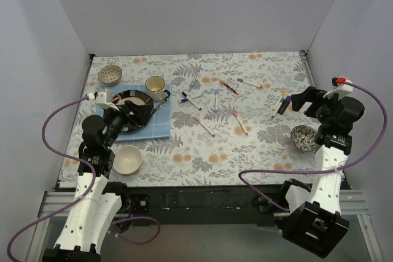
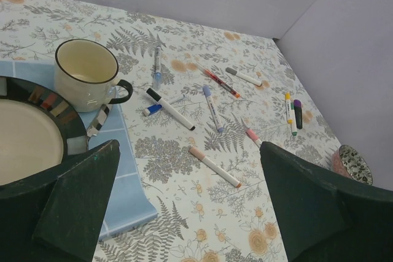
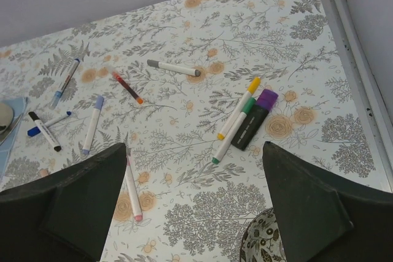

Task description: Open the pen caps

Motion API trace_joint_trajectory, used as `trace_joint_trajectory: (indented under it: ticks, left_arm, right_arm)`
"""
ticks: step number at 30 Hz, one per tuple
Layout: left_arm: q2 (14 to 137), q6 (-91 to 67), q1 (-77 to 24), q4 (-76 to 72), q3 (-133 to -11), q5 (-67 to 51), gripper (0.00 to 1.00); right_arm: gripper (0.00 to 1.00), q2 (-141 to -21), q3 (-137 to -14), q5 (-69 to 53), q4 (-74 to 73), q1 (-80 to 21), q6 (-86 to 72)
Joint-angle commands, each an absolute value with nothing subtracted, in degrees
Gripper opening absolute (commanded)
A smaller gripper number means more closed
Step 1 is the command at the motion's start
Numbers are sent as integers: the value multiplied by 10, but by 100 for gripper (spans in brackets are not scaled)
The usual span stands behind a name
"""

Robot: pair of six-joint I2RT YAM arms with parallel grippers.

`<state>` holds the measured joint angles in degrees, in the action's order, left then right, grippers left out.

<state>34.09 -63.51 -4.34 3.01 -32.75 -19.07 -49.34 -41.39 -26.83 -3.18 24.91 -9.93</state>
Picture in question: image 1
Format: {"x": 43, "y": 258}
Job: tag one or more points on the cream mug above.
{"x": 156, "y": 88}

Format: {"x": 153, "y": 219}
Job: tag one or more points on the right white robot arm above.
{"x": 315, "y": 222}

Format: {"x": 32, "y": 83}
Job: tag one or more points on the pink cap marker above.
{"x": 235, "y": 114}

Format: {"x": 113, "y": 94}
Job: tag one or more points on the black cap marker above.
{"x": 190, "y": 100}

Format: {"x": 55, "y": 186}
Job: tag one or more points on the grey cap marker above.
{"x": 249, "y": 83}

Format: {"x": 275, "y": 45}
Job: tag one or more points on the floral dark bowl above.
{"x": 302, "y": 137}

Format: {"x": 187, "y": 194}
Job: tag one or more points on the yellow cap marker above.
{"x": 278, "y": 100}

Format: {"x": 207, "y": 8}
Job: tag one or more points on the dark rimmed plate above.
{"x": 136, "y": 97}

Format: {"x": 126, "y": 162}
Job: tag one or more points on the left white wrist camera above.
{"x": 103, "y": 99}

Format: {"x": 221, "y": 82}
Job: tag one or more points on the patterned grey bowl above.
{"x": 110, "y": 75}

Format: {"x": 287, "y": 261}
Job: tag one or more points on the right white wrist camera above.
{"x": 340, "y": 88}

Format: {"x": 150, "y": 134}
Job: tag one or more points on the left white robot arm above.
{"x": 96, "y": 200}

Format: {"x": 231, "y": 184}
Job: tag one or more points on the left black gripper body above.
{"x": 125, "y": 115}

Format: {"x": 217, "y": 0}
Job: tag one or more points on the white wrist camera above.
{"x": 340, "y": 88}
{"x": 103, "y": 99}

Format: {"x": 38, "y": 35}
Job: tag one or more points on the orange cap marker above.
{"x": 210, "y": 132}

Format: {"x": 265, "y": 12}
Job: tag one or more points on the aluminium frame rail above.
{"x": 351, "y": 201}

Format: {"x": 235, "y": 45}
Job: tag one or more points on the blue checkered placemat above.
{"x": 158, "y": 127}

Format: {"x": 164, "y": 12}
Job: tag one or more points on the light blue pen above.
{"x": 191, "y": 86}

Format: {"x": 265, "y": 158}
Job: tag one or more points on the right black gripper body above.
{"x": 312, "y": 105}

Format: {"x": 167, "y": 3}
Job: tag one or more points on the plain cream bowl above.
{"x": 128, "y": 160}

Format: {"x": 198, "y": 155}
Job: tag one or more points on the floral tablecloth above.
{"x": 222, "y": 119}

